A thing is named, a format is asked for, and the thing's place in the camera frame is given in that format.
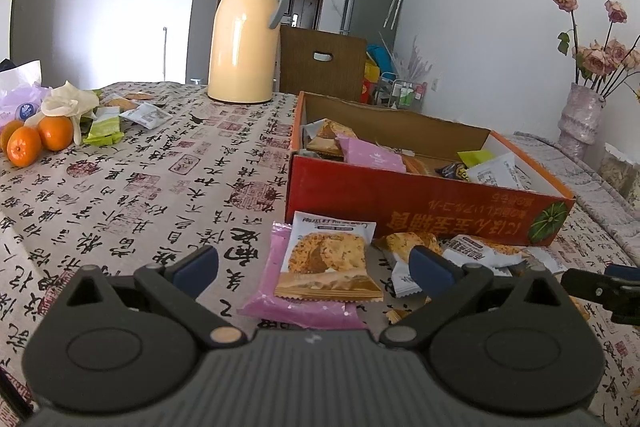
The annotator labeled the dark snack packet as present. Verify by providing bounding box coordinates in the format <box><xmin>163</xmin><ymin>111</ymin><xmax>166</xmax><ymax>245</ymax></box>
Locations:
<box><xmin>434</xmin><ymin>162</ymin><xmax>471</xmax><ymax>182</ymax></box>

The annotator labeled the dried pink rose bouquet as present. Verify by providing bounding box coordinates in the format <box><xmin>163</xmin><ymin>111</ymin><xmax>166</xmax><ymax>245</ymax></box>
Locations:
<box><xmin>551</xmin><ymin>0</ymin><xmax>640</xmax><ymax>100</ymax></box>

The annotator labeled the plain white snack packet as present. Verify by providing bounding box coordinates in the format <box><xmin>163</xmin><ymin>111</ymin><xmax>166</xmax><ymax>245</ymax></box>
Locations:
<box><xmin>520</xmin><ymin>247</ymin><xmax>568</xmax><ymax>275</ymax></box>
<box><xmin>390</xmin><ymin>257</ymin><xmax>431</xmax><ymax>298</ymax></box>

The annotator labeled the grey quilted blanket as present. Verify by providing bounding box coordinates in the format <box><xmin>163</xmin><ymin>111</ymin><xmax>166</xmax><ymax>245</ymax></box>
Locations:
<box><xmin>512</xmin><ymin>132</ymin><xmax>640</xmax><ymax>260</ymax></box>

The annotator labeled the lime green snack packet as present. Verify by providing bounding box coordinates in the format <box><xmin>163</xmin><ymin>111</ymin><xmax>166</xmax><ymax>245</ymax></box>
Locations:
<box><xmin>457</xmin><ymin>149</ymin><xmax>496</xmax><ymax>168</ymax></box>

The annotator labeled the clear storage jar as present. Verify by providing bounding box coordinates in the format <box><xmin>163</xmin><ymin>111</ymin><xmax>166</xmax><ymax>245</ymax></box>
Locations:
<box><xmin>599</xmin><ymin>143</ymin><xmax>640</xmax><ymax>202</ymax></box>

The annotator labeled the pink textured vase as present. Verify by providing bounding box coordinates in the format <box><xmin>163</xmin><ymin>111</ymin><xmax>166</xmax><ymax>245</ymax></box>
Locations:
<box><xmin>557</xmin><ymin>82</ymin><xmax>607</xmax><ymax>160</ymax></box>

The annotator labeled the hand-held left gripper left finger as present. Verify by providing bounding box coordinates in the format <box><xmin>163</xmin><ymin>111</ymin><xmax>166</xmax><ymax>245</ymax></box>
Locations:
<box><xmin>56</xmin><ymin>245</ymin><xmax>247</xmax><ymax>351</ymax></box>

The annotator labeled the brown wooden chair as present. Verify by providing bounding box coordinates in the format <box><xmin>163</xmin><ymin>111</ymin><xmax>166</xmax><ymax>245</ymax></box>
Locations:
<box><xmin>279</xmin><ymin>25</ymin><xmax>367</xmax><ymax>102</ymax></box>

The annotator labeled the brown biscuit snack packet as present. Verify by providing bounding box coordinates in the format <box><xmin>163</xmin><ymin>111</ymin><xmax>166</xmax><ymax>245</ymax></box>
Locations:
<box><xmin>372</xmin><ymin>232</ymin><xmax>443</xmax><ymax>260</ymax></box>
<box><xmin>305</xmin><ymin>118</ymin><xmax>358</xmax><ymax>158</ymax></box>

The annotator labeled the small white snack packet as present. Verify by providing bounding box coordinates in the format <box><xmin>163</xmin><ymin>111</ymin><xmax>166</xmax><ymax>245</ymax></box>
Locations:
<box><xmin>120</xmin><ymin>102</ymin><xmax>172</xmax><ymax>128</ymax></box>

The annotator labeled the cream crumpled cloth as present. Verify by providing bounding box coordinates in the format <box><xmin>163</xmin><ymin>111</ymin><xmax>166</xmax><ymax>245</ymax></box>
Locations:
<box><xmin>25</xmin><ymin>81</ymin><xmax>101</xmax><ymax>146</ymax></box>

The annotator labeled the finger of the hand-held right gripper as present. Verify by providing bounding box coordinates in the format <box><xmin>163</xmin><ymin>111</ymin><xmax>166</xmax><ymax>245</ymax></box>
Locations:
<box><xmin>604</xmin><ymin>264</ymin><xmax>640</xmax><ymax>283</ymax></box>
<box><xmin>560</xmin><ymin>269</ymin><xmax>640</xmax><ymax>328</ymax></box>

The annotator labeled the orange fruit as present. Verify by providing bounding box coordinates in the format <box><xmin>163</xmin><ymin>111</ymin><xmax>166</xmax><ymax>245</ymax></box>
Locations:
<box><xmin>0</xmin><ymin>119</ymin><xmax>25</xmax><ymax>150</ymax></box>
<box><xmin>7</xmin><ymin>127</ymin><xmax>42</xmax><ymax>168</ymax></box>
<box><xmin>39</xmin><ymin>117</ymin><xmax>73</xmax><ymax>152</ymax></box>

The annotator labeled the white biscuit snack packet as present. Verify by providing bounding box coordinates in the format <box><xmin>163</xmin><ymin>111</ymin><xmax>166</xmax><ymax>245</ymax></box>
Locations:
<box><xmin>440</xmin><ymin>234</ymin><xmax>526</xmax><ymax>269</ymax></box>
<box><xmin>274</xmin><ymin>210</ymin><xmax>384</xmax><ymax>304</ymax></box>

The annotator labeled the yellow thermos jug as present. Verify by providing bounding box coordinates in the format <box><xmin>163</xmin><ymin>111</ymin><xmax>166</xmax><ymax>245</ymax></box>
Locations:
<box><xmin>206</xmin><ymin>0</ymin><xmax>293</xmax><ymax>104</ymax></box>

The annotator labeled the wire storage rack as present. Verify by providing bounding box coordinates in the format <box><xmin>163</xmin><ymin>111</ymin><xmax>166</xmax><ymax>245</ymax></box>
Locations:
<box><xmin>377</xmin><ymin>76</ymin><xmax>428</xmax><ymax>112</ymax></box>

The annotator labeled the pink snack packet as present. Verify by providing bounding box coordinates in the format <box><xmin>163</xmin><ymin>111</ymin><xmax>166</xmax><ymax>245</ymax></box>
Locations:
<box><xmin>237</xmin><ymin>222</ymin><xmax>369</xmax><ymax>331</ymax></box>
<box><xmin>334</xmin><ymin>134</ymin><xmax>407</xmax><ymax>174</ymax></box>

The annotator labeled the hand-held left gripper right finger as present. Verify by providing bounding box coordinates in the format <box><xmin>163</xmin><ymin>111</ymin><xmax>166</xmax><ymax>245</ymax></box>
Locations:
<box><xmin>380</xmin><ymin>245</ymin><xmax>575</xmax><ymax>350</ymax></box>

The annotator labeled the red cardboard box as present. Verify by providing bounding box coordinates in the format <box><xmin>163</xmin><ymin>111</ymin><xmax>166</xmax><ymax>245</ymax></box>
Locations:
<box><xmin>285</xmin><ymin>91</ymin><xmax>576</xmax><ymax>248</ymax></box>

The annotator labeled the blue plastic object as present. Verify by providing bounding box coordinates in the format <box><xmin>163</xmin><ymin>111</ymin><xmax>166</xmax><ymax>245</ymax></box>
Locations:
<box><xmin>366</xmin><ymin>44</ymin><xmax>396</xmax><ymax>72</ymax></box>

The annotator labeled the white printed snack packet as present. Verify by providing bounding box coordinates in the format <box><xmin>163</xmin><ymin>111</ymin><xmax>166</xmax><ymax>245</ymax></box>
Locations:
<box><xmin>467</xmin><ymin>156</ymin><xmax>540</xmax><ymax>195</ymax></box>

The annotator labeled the grey refrigerator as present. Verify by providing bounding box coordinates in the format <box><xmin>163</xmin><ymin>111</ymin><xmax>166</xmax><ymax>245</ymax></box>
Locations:
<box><xmin>341</xmin><ymin>0</ymin><xmax>405</xmax><ymax>58</ymax></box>

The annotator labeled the white purple plastic bag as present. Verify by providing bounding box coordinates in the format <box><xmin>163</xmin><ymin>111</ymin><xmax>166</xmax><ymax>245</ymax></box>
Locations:
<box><xmin>0</xmin><ymin>59</ymin><xmax>46</xmax><ymax>132</ymax></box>

